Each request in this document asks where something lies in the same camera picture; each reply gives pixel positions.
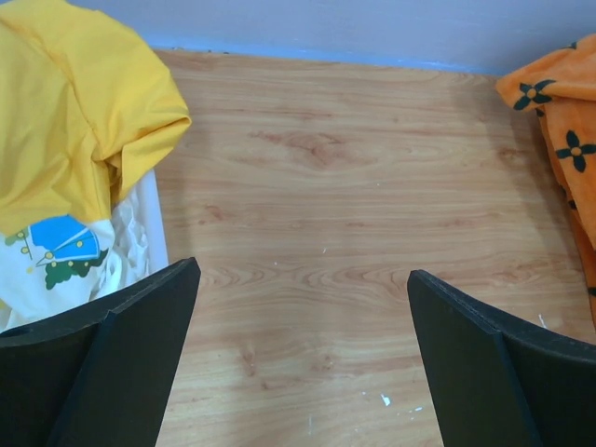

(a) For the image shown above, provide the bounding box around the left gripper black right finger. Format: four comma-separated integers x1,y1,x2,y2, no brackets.
407,270,595,446

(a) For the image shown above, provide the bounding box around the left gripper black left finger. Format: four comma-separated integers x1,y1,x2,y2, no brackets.
1,258,201,447

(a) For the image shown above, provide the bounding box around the orange flower-pattern pillowcase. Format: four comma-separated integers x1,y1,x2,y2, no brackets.
496,34,595,313

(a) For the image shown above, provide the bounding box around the white printed cloth in basket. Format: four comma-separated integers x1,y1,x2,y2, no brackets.
1,190,150,332

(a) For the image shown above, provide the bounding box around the white plastic basket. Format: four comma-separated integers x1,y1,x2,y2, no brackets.
137,170,169,274

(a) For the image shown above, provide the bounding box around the yellow cloth in basket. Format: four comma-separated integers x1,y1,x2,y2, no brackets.
1,1,191,235

